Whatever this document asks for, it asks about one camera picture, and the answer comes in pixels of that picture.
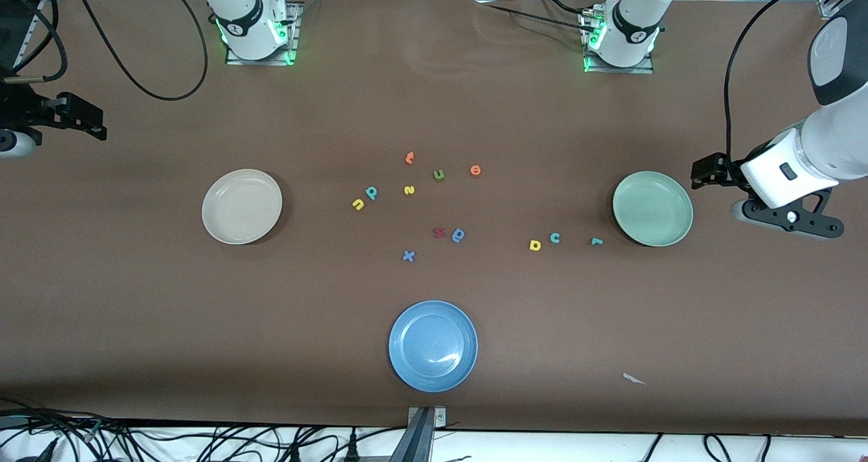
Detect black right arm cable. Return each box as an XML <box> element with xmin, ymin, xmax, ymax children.
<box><xmin>0</xmin><ymin>0</ymin><xmax>209</xmax><ymax>102</ymax></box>

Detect blue round plate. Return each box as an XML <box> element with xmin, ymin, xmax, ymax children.
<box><xmin>389</xmin><ymin>301</ymin><xmax>479</xmax><ymax>393</ymax></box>

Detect tangled black cables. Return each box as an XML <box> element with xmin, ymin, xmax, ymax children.
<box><xmin>0</xmin><ymin>398</ymin><xmax>380</xmax><ymax>462</ymax></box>

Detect pale green round plate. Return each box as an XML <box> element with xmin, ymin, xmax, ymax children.
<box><xmin>612</xmin><ymin>171</ymin><xmax>694</xmax><ymax>248</ymax></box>

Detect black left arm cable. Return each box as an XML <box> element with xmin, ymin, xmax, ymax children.
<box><xmin>724</xmin><ymin>0</ymin><xmax>868</xmax><ymax>171</ymax></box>

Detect brown table cover sheet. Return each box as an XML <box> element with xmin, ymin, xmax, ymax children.
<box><xmin>0</xmin><ymin>0</ymin><xmax>868</xmax><ymax>437</ymax></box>

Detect aluminium arm base plate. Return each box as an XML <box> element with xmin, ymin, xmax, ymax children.
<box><xmin>583</xmin><ymin>11</ymin><xmax>656</xmax><ymax>75</ymax></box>
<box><xmin>226</xmin><ymin>2</ymin><xmax>300</xmax><ymax>66</ymax></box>

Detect aluminium corner profile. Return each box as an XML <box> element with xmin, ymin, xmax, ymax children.
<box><xmin>817</xmin><ymin>0</ymin><xmax>868</xmax><ymax>19</ymax></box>

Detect dark aluminium strut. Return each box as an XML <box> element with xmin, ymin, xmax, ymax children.
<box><xmin>390</xmin><ymin>408</ymin><xmax>436</xmax><ymax>462</ymax></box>

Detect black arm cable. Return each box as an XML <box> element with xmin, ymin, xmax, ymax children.
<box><xmin>0</xmin><ymin>0</ymin><xmax>209</xmax><ymax>102</ymax></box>
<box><xmin>724</xmin><ymin>0</ymin><xmax>868</xmax><ymax>171</ymax></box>

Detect beige round plate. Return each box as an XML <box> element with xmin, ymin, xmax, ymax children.
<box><xmin>201</xmin><ymin>169</ymin><xmax>283</xmax><ymax>246</ymax></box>

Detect silver angle bracket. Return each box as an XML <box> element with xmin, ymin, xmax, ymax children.
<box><xmin>407</xmin><ymin>406</ymin><xmax>448</xmax><ymax>427</ymax></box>

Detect black base power cable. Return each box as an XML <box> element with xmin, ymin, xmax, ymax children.
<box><xmin>468</xmin><ymin>0</ymin><xmax>601</xmax><ymax>32</ymax></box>

